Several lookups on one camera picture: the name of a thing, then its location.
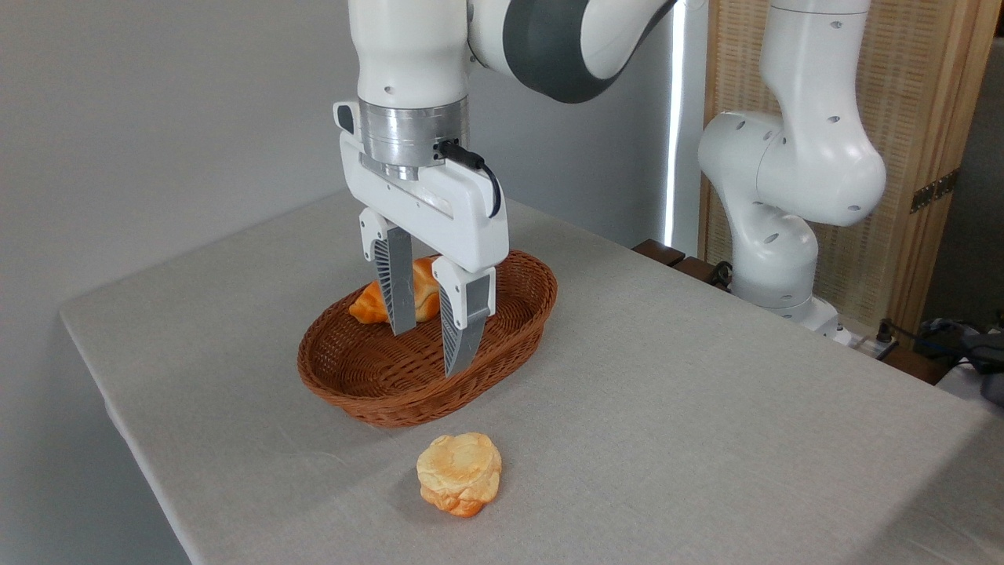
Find dark metal screen hinge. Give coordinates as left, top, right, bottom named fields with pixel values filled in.
left=910, top=169, right=959, bottom=214

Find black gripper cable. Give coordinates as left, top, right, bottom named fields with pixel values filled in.
left=435, top=140, right=503, bottom=219

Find brown wicker basket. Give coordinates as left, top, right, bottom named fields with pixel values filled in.
left=296, top=250, right=558, bottom=428

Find wooden rattan folding screen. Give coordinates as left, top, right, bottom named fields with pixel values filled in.
left=698, top=0, right=1002, bottom=338

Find round pale bread bun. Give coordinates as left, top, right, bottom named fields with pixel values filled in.
left=416, top=432, right=503, bottom=519

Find orange croissant bread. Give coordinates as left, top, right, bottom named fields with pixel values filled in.
left=348, top=257, right=442, bottom=325

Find dark bundle of cables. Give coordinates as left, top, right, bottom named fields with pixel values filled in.
left=890, top=312, right=1004, bottom=406

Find dark brown wooden block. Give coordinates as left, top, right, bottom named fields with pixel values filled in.
left=673, top=257, right=734, bottom=293
left=882, top=345, right=954, bottom=386
left=632, top=239, right=687, bottom=268

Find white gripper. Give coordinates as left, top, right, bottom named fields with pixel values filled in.
left=333, top=100, right=509, bottom=378

